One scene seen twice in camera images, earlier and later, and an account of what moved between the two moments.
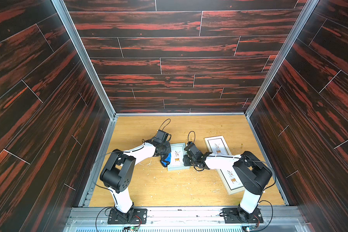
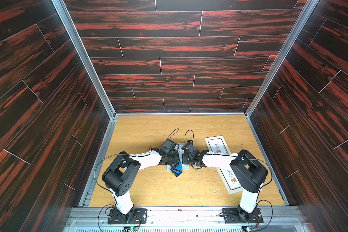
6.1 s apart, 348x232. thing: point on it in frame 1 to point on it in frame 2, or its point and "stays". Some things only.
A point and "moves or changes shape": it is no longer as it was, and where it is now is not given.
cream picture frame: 217,145 stays
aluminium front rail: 95,219 stays
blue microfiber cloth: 166,161 moves or changes shape
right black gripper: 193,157 stays
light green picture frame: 177,154 stays
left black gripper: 167,144 to 175,153
